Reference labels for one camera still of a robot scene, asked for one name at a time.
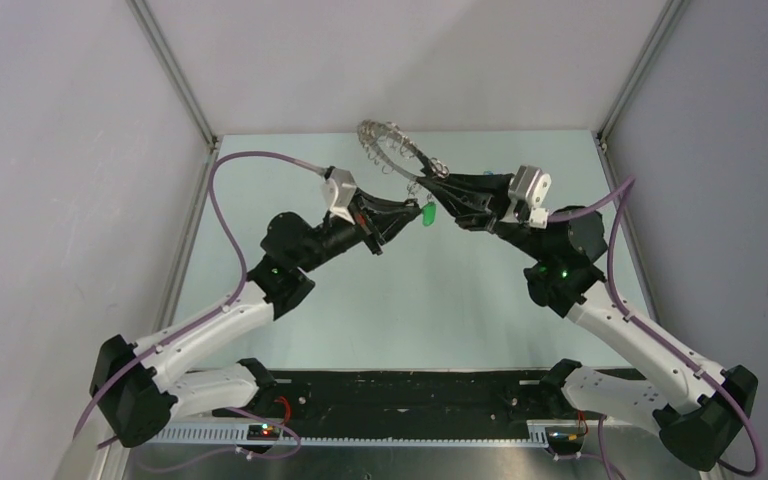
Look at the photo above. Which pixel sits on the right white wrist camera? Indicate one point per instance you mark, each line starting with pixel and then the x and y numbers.
pixel 527 190

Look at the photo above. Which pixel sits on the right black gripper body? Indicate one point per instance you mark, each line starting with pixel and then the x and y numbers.
pixel 500 201

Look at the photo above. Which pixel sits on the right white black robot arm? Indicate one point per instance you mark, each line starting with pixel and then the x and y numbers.
pixel 694 405

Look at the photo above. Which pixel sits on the right aluminium frame post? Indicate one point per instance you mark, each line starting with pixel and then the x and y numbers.
pixel 665 24

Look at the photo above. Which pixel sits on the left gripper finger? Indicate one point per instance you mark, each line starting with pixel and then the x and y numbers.
pixel 365 200
pixel 384 223

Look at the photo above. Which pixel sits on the left aluminium frame post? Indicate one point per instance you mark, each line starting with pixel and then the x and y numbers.
pixel 158 42

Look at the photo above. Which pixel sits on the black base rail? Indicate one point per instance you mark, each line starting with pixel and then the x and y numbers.
pixel 479 404

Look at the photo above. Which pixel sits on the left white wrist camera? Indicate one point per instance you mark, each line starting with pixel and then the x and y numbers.
pixel 338 191

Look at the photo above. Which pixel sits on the green key tag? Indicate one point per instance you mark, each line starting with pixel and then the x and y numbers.
pixel 428 214

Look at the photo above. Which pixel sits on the aluminium frame post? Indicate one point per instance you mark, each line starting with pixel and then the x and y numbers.
pixel 665 24
pixel 158 42

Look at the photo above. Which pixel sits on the metal disc with keyrings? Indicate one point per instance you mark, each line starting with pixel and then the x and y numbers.
pixel 388 147

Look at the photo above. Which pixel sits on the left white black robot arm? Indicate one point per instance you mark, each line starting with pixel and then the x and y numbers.
pixel 140 386

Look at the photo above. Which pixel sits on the white slotted cable duct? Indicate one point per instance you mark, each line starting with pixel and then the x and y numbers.
pixel 248 434

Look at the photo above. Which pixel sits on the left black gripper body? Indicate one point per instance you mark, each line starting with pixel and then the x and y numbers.
pixel 344 235

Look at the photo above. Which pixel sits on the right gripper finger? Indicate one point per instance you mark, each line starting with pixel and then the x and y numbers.
pixel 469 209
pixel 455 184

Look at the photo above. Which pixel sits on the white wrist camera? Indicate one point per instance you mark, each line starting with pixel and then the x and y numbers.
pixel 338 191
pixel 527 190

